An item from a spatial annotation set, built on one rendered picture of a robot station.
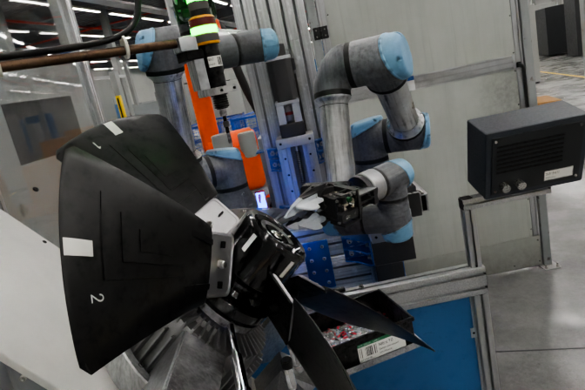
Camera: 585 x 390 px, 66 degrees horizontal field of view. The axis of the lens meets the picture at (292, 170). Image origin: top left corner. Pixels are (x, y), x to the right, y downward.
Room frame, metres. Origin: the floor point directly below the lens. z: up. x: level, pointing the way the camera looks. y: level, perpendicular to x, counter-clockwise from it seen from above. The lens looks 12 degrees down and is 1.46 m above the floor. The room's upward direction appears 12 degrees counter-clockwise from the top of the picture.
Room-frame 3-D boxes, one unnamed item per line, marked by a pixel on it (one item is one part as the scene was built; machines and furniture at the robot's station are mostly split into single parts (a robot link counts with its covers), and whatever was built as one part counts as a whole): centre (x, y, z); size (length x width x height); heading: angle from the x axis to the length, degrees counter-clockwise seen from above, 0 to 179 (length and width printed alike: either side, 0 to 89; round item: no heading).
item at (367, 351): (0.97, -0.08, 0.85); 0.22 x 0.17 x 0.07; 105
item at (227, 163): (1.53, 0.23, 1.20); 0.13 x 0.12 x 0.14; 115
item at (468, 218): (1.13, -0.44, 0.96); 0.03 x 0.03 x 0.20; 0
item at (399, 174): (1.04, -0.22, 1.18); 0.11 x 0.08 x 0.09; 127
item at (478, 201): (1.13, -0.54, 1.04); 0.24 x 0.03 x 0.03; 90
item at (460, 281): (1.14, -0.01, 0.82); 0.90 x 0.04 x 0.08; 90
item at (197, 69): (0.77, 0.10, 1.50); 0.09 x 0.07 x 0.10; 125
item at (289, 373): (0.66, 0.07, 0.99); 0.02 x 0.02 x 0.06
